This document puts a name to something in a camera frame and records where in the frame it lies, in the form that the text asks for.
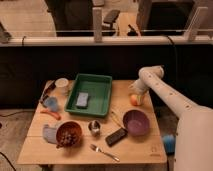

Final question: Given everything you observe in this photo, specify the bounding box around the green plastic tray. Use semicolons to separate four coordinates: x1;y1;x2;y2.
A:
64;73;112;118

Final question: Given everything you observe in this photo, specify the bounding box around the white horizontal rail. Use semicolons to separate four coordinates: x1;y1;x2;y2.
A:
0;36;213;47

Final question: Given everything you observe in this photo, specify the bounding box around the purple bowl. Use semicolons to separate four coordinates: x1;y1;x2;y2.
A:
123;110;150;136

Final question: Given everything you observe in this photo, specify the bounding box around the wooden stick utensil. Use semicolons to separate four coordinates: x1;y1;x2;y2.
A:
110;111;123;128

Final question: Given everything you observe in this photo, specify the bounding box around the orange carrot toy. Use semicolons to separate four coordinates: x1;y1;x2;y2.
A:
40;109;61;120

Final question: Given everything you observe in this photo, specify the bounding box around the black rectangular block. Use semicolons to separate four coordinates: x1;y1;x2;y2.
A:
105;128;127;147

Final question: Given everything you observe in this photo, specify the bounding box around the light blue cloth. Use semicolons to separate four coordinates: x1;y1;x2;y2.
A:
42;124;60;144

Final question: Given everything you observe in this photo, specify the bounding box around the blue sponge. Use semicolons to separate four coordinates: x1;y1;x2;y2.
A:
76;92;89;108

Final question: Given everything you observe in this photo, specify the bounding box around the black office chair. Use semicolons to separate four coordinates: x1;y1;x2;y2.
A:
102;10;120;36

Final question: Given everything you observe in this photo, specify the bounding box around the blue cylinder on floor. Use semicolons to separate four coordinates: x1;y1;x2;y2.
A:
163;135;175;154

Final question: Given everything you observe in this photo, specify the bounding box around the brown bowl with contents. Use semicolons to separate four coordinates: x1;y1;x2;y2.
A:
56;121;82;148

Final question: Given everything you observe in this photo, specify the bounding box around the silver fork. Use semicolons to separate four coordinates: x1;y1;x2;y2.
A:
90;144;120;162

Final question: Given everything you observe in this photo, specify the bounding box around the white cup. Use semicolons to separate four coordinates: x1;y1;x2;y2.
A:
55;78;69;94

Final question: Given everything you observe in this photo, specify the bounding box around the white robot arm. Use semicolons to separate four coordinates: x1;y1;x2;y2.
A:
130;66;213;171

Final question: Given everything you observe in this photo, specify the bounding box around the orange apple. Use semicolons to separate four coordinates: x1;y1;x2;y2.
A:
130;94;140;106

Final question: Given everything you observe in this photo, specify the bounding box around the small metal cup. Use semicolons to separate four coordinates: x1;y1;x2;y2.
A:
88;120;101;136

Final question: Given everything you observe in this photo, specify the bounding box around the blue plastic cup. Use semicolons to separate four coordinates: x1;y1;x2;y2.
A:
44;97;59;112

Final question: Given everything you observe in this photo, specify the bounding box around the dark handled utensil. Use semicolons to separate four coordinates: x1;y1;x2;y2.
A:
39;81;55;103

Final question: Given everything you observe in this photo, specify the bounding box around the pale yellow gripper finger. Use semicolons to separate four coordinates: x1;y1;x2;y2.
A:
140;94;146;105

